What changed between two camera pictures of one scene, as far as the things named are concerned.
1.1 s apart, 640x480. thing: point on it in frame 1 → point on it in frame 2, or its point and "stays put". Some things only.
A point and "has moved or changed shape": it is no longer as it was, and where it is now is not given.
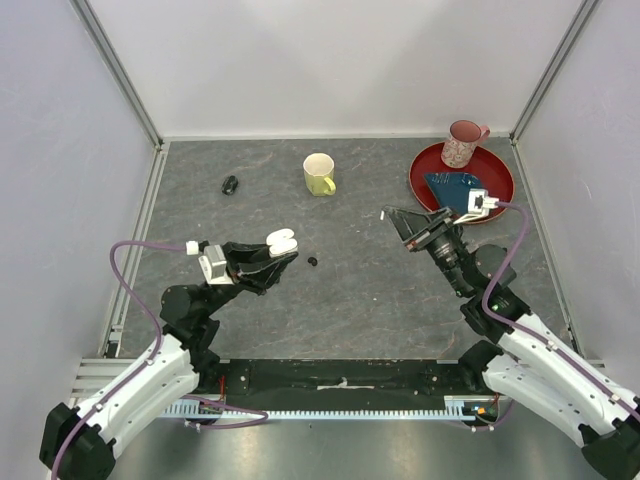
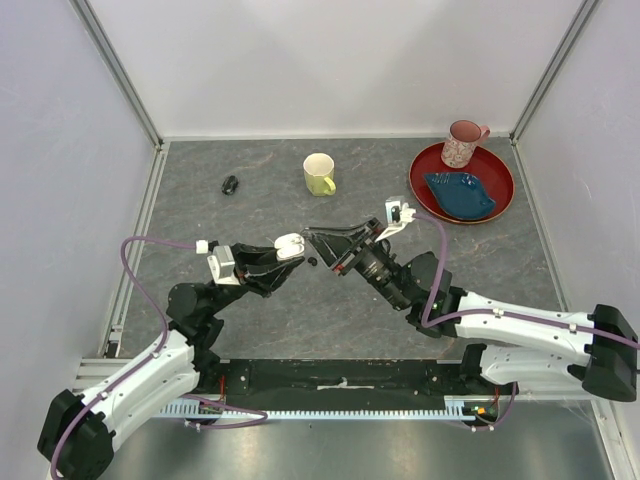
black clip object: [230, 185] stays put
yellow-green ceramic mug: [318, 172] stays put
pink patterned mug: [460, 146] stays put
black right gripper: [409, 224] → [332, 242]
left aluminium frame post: [118, 72] stays put
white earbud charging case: [281, 242] has moved or changed shape
